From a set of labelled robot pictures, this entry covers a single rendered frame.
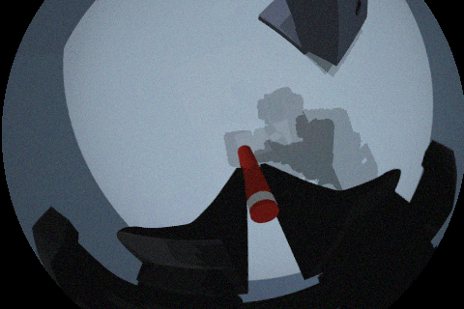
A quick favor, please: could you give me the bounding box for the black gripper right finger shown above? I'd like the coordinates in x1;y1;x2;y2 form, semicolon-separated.
260;162;401;279

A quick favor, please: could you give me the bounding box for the red peg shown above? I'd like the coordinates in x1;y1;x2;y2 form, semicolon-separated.
239;146;279;224

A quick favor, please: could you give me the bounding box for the dark grey sloped panel with hole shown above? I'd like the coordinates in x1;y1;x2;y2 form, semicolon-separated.
258;0;367;66

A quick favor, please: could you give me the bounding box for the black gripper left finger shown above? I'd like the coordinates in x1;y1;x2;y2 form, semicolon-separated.
116;169;248;295

